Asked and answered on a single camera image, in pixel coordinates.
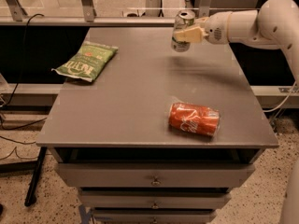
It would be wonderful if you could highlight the red coke can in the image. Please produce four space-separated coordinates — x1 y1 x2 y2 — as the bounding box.
168 102 221 137

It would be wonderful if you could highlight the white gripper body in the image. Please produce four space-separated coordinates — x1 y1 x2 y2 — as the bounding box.
196 11 232 44

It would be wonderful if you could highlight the white cable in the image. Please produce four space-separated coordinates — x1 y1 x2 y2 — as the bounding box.
262 79 298 114

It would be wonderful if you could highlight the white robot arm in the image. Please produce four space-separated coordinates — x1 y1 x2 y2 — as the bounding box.
175 0 299 224

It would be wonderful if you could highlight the green white 7up can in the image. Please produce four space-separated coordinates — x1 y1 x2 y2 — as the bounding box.
171 9 195 52

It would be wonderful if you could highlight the black cable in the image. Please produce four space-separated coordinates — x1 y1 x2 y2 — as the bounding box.
0 13 49 161

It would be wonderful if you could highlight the green chip bag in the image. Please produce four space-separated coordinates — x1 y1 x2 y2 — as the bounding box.
53 41 119 82

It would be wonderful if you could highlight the metal railing frame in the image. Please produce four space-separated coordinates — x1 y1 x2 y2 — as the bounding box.
0 0 299 29

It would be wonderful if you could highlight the black metal leg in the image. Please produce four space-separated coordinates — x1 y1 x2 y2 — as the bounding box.
24 147 47 207

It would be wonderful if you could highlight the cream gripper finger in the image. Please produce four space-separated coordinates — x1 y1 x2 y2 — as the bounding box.
174 26 207 43

